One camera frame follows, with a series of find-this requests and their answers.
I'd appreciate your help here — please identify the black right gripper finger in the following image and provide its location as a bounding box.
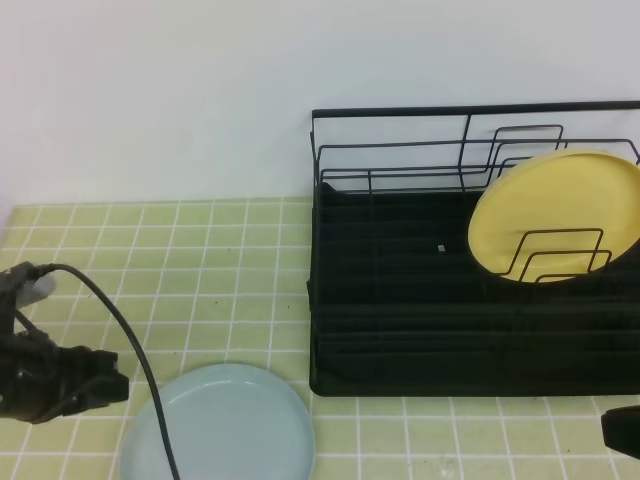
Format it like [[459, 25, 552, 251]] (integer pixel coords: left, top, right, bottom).
[[601, 405, 640, 460]]

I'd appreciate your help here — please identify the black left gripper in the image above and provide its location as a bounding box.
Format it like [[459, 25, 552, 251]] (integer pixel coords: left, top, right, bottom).
[[1, 262, 129, 424]]

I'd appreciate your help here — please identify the light blue plate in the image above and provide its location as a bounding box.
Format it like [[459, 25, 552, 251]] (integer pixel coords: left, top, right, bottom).
[[118, 363, 318, 480]]

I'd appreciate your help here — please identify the yellow plate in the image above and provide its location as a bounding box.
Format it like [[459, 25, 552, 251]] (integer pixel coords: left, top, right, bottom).
[[468, 150, 639, 283]]

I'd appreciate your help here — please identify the black drip tray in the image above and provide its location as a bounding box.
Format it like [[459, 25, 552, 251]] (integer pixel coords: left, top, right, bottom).
[[307, 185, 639, 397]]

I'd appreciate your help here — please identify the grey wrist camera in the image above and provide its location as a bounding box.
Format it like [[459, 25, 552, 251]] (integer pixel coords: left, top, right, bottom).
[[16, 274, 56, 308]]

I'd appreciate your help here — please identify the black cable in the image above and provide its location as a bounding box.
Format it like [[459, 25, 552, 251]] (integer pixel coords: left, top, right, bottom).
[[37, 263, 182, 480]]

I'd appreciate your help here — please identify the black wire dish rack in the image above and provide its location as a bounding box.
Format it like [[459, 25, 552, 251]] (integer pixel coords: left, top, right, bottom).
[[310, 101, 640, 361]]

